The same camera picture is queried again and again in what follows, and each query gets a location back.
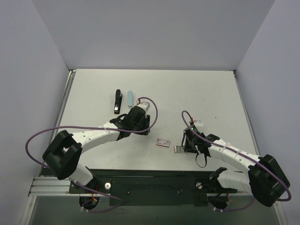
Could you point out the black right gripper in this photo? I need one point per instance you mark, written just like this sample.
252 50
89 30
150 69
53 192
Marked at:
187 142

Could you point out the black stapler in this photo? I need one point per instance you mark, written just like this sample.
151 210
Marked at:
118 101

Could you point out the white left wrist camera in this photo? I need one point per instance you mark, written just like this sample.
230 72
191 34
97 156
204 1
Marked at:
144 105

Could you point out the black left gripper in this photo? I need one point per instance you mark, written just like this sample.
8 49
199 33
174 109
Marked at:
145 124

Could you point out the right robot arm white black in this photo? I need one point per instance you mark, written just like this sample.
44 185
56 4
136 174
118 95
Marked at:
260 176

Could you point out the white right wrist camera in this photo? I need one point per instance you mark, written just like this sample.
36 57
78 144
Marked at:
196 123

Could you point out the staple box tray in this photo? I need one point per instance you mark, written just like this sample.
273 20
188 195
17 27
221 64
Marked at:
179 149

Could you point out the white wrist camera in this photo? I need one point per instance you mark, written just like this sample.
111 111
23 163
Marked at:
144 105
196 123

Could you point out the red white staple box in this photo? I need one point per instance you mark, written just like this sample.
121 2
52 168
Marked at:
163 142

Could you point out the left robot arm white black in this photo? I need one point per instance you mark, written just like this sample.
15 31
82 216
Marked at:
63 154

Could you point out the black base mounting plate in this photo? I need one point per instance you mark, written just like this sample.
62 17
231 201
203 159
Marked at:
157 188

